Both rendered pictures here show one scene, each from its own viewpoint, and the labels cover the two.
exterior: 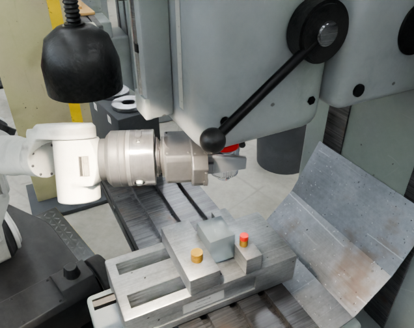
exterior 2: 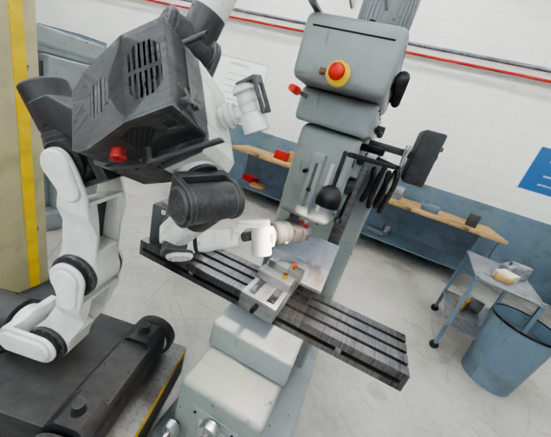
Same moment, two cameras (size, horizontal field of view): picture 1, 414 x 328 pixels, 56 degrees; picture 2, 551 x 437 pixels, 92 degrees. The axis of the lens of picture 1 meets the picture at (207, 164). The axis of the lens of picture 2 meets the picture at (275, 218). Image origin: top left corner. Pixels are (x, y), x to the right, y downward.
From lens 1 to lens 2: 78 cm
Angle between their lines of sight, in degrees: 43
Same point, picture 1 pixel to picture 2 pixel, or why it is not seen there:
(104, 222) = not seen: hidden behind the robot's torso
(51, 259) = (110, 329)
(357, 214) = (310, 251)
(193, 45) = not seen: hidden behind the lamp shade
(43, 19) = (10, 138)
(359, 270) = (316, 273)
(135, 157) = (288, 231)
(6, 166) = (215, 245)
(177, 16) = (327, 180)
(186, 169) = (301, 235)
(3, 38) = not seen: outside the picture
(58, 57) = (337, 197)
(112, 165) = (282, 236)
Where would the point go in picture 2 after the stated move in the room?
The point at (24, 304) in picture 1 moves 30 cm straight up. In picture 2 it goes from (119, 361) to (124, 302)
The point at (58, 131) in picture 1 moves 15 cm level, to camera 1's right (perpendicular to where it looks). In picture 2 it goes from (263, 223) to (294, 220)
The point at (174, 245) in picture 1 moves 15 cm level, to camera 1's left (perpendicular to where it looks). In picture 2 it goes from (271, 275) to (241, 283)
